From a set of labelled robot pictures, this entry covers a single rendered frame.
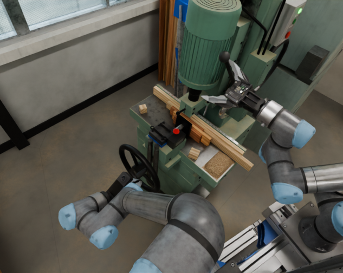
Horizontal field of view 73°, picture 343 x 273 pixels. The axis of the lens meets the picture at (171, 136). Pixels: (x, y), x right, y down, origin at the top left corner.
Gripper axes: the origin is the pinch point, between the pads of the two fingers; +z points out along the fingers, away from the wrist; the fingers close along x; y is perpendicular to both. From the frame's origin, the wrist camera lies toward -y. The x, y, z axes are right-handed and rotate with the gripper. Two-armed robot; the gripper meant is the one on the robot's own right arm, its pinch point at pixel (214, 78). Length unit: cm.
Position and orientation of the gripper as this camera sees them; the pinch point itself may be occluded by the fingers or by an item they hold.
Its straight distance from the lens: 85.3
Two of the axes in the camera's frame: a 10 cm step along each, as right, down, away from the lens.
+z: -7.1, -6.1, 3.7
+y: -4.0, -0.9, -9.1
